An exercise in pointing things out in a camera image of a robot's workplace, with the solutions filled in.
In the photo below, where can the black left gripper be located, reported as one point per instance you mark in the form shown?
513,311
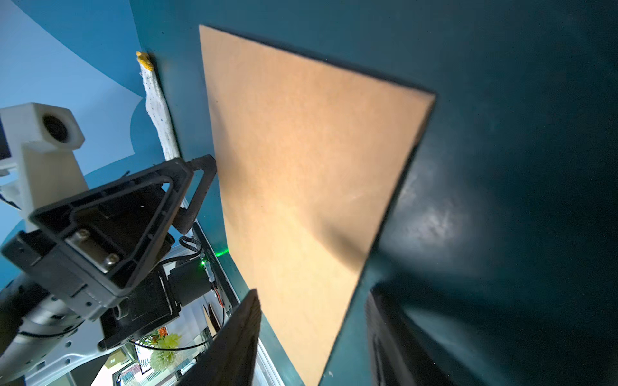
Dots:
112,272

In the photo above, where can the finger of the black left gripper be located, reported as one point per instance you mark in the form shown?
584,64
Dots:
186,217

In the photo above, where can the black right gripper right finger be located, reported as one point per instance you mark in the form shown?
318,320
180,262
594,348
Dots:
396,356

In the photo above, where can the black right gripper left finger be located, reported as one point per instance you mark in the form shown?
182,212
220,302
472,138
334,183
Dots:
231,358

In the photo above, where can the kraft paper file bag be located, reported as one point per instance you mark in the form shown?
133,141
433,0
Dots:
308,157

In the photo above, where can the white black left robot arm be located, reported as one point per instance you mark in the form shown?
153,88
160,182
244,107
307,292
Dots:
34,322

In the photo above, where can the white pot orange green flowers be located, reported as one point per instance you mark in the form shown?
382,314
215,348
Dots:
161,344

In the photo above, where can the white work glove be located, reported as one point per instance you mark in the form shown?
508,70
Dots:
157,108

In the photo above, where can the aluminium front mounting rail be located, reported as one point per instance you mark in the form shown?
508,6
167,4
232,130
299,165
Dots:
265,372

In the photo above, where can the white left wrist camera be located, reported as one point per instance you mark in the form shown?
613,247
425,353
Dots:
38,164

